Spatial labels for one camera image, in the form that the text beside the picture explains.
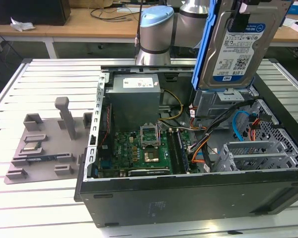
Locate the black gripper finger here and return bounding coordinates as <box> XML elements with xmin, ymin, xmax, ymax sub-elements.
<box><xmin>227</xmin><ymin>9</ymin><xmax>251</xmax><ymax>32</ymax></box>

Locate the hard disk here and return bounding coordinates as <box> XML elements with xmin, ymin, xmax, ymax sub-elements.
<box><xmin>192</xmin><ymin>0</ymin><xmax>291</xmax><ymax>91</ymax></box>

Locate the orange red power wire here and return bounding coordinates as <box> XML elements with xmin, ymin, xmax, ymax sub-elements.
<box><xmin>247</xmin><ymin>113</ymin><xmax>272</xmax><ymax>142</ymax></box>

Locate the white open box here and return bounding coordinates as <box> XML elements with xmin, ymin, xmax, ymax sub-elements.
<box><xmin>282</xmin><ymin>18</ymin><xmax>298</xmax><ymax>33</ymax></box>

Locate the metal drive cage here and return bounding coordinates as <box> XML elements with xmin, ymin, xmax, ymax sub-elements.
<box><xmin>191</xmin><ymin>87</ymin><xmax>259</xmax><ymax>118</ymax></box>

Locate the white flat device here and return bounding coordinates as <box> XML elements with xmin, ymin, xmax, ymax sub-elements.
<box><xmin>117</xmin><ymin>6</ymin><xmax>145</xmax><ymax>13</ymax></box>

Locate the metal socket cover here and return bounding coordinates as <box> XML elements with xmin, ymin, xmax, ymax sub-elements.
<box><xmin>140</xmin><ymin>122</ymin><xmax>160</xmax><ymax>149</ymax></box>

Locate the grey power supply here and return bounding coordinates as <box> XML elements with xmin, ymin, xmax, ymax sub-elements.
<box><xmin>104</xmin><ymin>74</ymin><xmax>162</xmax><ymax>132</ymax></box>

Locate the thin locking lever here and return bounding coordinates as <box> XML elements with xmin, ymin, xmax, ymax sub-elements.
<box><xmin>157</xmin><ymin>121</ymin><xmax>163</xmax><ymax>149</ymax></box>

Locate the blue RAM slot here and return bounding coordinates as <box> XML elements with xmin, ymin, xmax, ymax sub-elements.
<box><xmin>177</xmin><ymin>130</ymin><xmax>191</xmax><ymax>173</ymax></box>

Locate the black RAM slot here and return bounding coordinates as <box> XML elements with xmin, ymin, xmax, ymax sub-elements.
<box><xmin>165</xmin><ymin>128</ymin><xmax>182</xmax><ymax>175</ymax></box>
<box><xmin>173</xmin><ymin>128</ymin><xmax>187</xmax><ymax>174</ymax></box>

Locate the CPU socket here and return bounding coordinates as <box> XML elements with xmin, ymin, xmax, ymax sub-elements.
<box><xmin>142</xmin><ymin>146</ymin><xmax>162</xmax><ymax>165</ymax></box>

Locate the wooden desk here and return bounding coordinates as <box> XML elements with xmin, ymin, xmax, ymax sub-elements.
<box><xmin>0</xmin><ymin>4</ymin><xmax>298</xmax><ymax>59</ymax></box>

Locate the green motherboard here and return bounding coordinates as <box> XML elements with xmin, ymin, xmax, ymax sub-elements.
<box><xmin>96</xmin><ymin>128</ymin><xmax>192</xmax><ymax>178</ymax></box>

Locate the black graphics card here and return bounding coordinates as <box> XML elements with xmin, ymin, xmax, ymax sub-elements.
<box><xmin>127</xmin><ymin>168</ymin><xmax>172</xmax><ymax>178</ymax></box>

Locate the black PC case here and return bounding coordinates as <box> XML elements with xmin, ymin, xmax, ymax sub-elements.
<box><xmin>74</xmin><ymin>64</ymin><xmax>298</xmax><ymax>228</ymax></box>

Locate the large black box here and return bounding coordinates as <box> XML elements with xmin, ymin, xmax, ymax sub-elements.
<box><xmin>0</xmin><ymin>0</ymin><xmax>72</xmax><ymax>26</ymax></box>

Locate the crumpled white paper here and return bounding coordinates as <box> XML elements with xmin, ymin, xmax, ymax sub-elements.
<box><xmin>9</xmin><ymin>17</ymin><xmax>36</xmax><ymax>32</ymax></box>

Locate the grey parts rack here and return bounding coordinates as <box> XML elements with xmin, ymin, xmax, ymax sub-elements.
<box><xmin>3</xmin><ymin>96</ymin><xmax>94</xmax><ymax>185</ymax></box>

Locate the silver CPU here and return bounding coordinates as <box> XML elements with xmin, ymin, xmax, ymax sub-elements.
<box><xmin>22</xmin><ymin>141</ymin><xmax>42</xmax><ymax>151</ymax></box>

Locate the dark blue RAM stick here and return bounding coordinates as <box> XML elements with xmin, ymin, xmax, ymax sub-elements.
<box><xmin>26</xmin><ymin>156</ymin><xmax>57</xmax><ymax>163</ymax></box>

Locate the thick black cable bundle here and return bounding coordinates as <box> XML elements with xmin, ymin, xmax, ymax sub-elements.
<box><xmin>203</xmin><ymin>99</ymin><xmax>254</xmax><ymax>139</ymax></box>

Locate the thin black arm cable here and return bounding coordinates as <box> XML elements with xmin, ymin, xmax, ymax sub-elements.
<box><xmin>133</xmin><ymin>0</ymin><xmax>144</xmax><ymax>60</ymax></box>

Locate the blue data wire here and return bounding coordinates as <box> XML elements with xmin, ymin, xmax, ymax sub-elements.
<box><xmin>232</xmin><ymin>110</ymin><xmax>254</xmax><ymax>142</ymax></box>

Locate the yellow black wire bundle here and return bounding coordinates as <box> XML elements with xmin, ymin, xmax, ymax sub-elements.
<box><xmin>158</xmin><ymin>89</ymin><xmax>185</xmax><ymax>122</ymax></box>

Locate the multicolour wire bundle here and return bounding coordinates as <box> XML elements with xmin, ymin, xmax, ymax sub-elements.
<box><xmin>187</xmin><ymin>132</ymin><xmax>211</xmax><ymax>152</ymax></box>

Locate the orange data wire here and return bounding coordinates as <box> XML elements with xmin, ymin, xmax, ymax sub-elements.
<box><xmin>190</xmin><ymin>146</ymin><xmax>209</xmax><ymax>165</ymax></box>

